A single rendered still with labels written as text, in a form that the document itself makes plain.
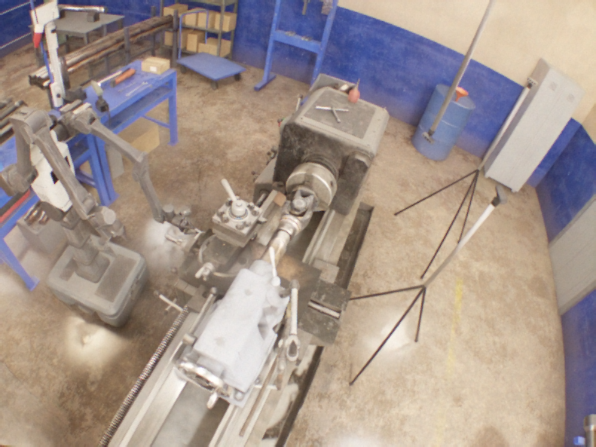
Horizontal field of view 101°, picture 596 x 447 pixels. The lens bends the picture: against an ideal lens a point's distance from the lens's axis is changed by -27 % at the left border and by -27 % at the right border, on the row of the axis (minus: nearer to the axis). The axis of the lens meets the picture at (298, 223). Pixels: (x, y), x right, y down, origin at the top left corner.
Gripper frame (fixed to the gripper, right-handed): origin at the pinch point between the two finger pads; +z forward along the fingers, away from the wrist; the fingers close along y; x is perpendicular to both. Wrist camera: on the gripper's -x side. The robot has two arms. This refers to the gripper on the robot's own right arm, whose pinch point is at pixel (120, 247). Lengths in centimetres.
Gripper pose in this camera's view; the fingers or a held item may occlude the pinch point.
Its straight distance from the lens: 148.5
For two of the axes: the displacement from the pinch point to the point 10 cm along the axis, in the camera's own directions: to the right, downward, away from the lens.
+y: 2.1, -7.1, 6.7
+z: 3.1, 7.0, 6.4
